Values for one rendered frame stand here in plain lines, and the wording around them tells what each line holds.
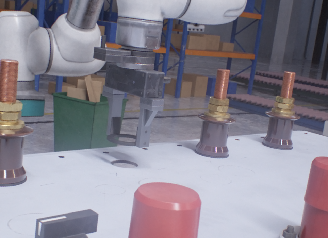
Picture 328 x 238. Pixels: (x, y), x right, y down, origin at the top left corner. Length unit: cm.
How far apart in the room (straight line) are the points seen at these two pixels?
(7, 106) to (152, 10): 33
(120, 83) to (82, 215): 49
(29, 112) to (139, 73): 82
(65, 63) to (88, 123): 352
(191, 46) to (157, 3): 1094
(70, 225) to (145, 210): 12
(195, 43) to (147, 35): 1104
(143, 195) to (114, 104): 60
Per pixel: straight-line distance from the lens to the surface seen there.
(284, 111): 145
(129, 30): 101
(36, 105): 178
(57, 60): 177
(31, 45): 174
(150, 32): 102
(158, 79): 102
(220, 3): 109
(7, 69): 90
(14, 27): 173
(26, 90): 176
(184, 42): 1174
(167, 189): 53
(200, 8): 107
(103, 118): 536
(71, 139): 546
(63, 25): 176
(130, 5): 101
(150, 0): 101
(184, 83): 1204
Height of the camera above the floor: 166
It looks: 11 degrees down
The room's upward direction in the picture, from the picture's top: 7 degrees clockwise
